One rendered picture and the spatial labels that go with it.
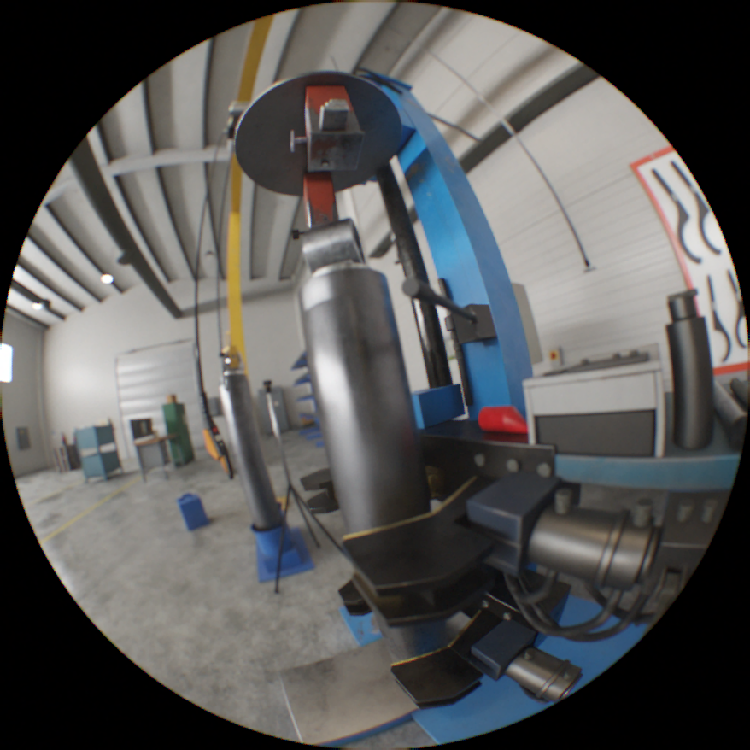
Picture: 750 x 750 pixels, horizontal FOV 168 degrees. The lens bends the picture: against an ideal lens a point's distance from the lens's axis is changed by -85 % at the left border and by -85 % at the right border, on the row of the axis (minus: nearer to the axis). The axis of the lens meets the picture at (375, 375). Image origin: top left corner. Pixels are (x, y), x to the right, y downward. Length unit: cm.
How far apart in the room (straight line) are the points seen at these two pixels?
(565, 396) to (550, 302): 200
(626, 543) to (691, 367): 23
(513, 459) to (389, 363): 30
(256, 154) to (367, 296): 70
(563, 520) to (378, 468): 33
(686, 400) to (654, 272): 185
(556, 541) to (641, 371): 25
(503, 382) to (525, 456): 31
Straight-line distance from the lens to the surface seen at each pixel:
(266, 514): 190
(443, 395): 80
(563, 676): 77
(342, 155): 64
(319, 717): 119
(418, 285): 33
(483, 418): 58
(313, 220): 90
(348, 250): 58
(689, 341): 41
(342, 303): 49
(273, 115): 92
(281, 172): 107
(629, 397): 40
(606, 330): 224
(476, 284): 78
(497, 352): 74
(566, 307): 234
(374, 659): 126
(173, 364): 1193
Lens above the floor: 123
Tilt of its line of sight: 2 degrees up
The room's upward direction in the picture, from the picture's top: 11 degrees counter-clockwise
